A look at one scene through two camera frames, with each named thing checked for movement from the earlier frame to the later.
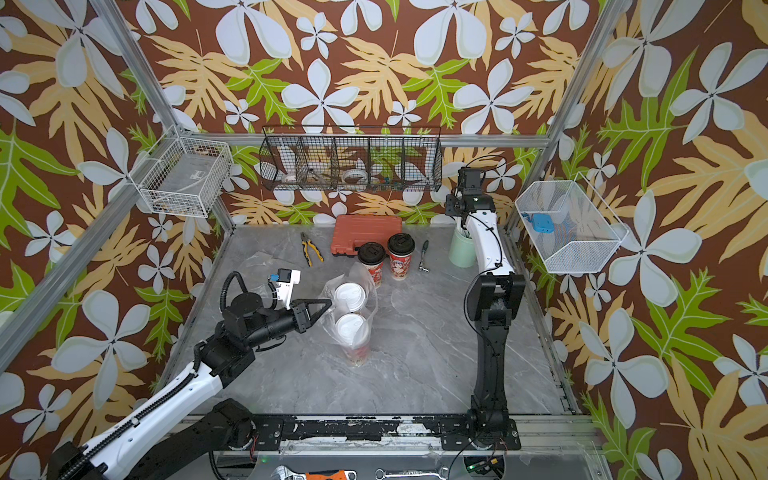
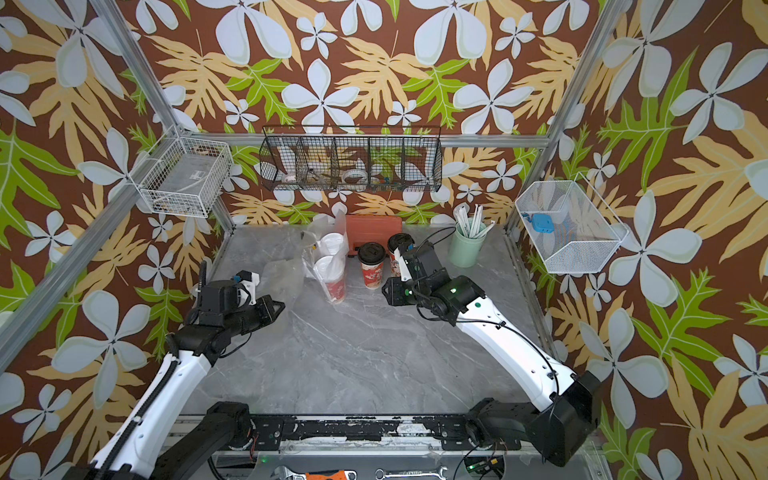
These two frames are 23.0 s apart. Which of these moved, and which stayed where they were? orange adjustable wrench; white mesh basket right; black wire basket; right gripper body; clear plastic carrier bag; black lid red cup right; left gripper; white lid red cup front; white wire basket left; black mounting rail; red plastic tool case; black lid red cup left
Moved: clear plastic carrier bag; left gripper; right gripper body; white lid red cup front
Stayed: black mounting rail; orange adjustable wrench; red plastic tool case; black wire basket; white mesh basket right; black lid red cup left; white wire basket left; black lid red cup right
